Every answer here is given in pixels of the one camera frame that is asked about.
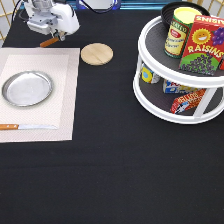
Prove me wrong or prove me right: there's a red raisins box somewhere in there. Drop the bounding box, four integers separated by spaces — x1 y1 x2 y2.
179 15 224 76

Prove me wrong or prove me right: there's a white blue food box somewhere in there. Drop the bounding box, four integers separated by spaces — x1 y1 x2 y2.
163 80 197 94

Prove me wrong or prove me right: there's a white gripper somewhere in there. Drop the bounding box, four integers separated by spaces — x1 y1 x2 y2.
24 0 80 41

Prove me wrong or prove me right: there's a round silver metal plate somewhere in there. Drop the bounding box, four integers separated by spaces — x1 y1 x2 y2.
2 71 54 107

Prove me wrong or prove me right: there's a yellow lidded green can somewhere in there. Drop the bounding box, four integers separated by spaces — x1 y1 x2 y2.
164 7 201 58

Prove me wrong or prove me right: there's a beige woven placemat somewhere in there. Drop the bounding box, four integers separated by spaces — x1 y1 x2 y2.
0 48 80 143

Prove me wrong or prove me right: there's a wooden handled fork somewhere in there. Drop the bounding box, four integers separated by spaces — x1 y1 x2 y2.
40 37 59 48

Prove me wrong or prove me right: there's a round wooden coaster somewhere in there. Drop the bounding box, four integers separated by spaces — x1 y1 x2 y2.
81 43 113 66

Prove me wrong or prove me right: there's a wooden handled knife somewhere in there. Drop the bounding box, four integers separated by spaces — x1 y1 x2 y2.
0 124 57 130

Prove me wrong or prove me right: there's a red orange snack box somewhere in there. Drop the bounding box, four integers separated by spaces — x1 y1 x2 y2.
170 89 205 114

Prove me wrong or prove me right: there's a yellow blue small carton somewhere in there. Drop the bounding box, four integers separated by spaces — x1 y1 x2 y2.
141 64 160 84

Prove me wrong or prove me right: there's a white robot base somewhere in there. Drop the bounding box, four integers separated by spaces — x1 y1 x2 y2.
76 0 121 10

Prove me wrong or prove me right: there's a white two-tier turntable rack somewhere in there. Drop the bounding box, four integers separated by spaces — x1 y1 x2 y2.
133 16 224 124

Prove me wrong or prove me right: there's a black bowl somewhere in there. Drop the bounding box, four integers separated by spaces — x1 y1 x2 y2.
161 2 210 29

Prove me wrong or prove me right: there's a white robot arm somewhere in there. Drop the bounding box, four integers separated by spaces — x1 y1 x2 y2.
24 0 80 41

